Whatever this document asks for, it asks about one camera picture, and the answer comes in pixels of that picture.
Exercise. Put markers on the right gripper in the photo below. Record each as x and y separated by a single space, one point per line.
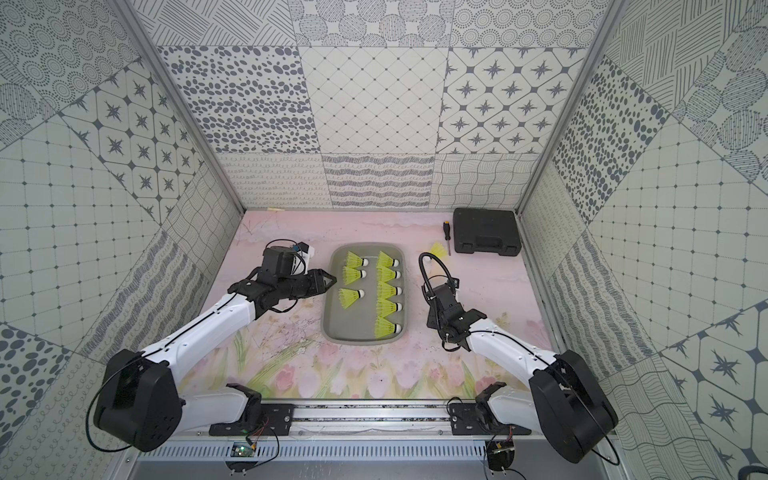
431 321

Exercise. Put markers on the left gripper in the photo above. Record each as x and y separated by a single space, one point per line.
294 282

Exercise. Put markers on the yellow shuttlecock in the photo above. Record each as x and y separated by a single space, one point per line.
351 275
386 274
355 261
384 328
439 250
384 260
386 291
348 297
385 307

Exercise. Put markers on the grey plastic storage box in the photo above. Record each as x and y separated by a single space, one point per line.
355 325

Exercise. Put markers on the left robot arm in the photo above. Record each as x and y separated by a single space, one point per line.
139 401

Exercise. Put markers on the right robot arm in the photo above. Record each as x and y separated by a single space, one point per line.
548 374

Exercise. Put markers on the black plastic tool case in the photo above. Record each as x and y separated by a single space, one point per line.
487 231

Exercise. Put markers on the black round connector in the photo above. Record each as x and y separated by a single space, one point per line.
499 455

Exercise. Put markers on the green circuit board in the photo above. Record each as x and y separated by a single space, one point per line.
242 450

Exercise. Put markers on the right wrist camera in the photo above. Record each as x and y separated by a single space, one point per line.
433 267

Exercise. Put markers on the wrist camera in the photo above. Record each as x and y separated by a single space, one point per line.
285 257
433 267

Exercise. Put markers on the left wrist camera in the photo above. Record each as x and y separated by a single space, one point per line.
285 257

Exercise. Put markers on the black handled screwdriver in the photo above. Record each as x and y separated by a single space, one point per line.
447 236

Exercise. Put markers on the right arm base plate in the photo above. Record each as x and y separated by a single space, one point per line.
468 419

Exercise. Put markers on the aluminium mounting rail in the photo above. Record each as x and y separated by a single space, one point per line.
360 417

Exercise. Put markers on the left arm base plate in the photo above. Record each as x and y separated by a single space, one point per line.
273 418

